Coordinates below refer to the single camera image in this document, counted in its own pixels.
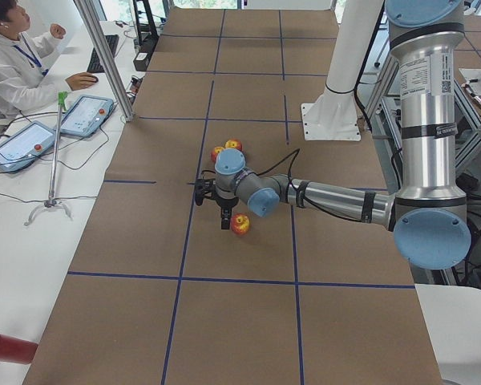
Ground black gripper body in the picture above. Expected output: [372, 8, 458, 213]
[216, 195, 237, 209]

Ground red yellow carried apple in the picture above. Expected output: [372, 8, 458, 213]
[230, 213, 251, 235]

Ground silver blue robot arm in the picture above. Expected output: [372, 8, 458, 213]
[213, 1, 471, 270]

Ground red apple back left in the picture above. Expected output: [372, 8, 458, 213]
[210, 146, 224, 164]

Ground red apple back right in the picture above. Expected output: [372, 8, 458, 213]
[224, 139, 243, 152]

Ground far blue teach pendant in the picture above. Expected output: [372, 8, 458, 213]
[61, 95, 114, 138]

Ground blue teach pendant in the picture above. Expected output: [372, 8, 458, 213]
[0, 121, 55, 172]
[61, 95, 114, 138]

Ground black box on desk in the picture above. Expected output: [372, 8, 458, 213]
[133, 52, 151, 72]

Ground chrome reacher grabber tool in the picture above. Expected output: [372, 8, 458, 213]
[24, 91, 71, 227]

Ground black keyboard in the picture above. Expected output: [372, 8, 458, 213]
[86, 34, 120, 75]

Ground near blue teach pendant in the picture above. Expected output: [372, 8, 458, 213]
[0, 121, 55, 172]

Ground person in white hoodie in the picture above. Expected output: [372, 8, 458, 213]
[0, 1, 98, 119]

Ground red cylinder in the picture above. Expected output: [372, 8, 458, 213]
[0, 334, 38, 364]

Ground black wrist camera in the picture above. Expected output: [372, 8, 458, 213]
[193, 169, 216, 206]

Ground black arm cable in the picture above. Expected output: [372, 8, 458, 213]
[200, 148, 386, 224]

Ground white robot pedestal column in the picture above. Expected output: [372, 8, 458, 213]
[301, 0, 384, 141]

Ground aluminium frame post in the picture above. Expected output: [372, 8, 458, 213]
[75, 0, 134, 122]

